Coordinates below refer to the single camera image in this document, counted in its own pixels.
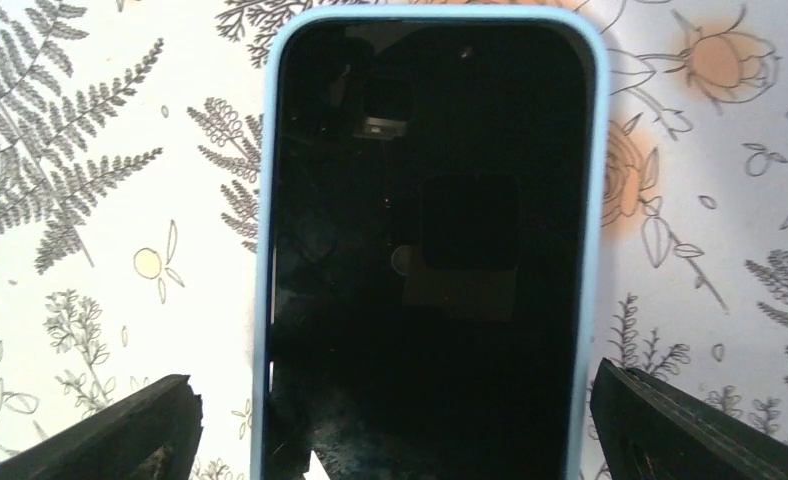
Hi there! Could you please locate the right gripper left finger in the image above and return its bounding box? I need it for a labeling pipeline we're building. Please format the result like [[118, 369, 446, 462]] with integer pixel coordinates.
[[0, 374, 203, 480]]

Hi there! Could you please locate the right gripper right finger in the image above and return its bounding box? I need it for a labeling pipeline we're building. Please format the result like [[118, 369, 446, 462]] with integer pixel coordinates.
[[590, 359, 788, 480]]

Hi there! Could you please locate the phone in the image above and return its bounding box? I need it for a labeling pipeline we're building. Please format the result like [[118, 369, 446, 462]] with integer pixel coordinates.
[[249, 4, 609, 479]]

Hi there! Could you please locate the floral patterned table mat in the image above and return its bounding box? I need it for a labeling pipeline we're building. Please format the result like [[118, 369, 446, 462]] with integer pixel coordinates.
[[0, 1, 788, 479]]

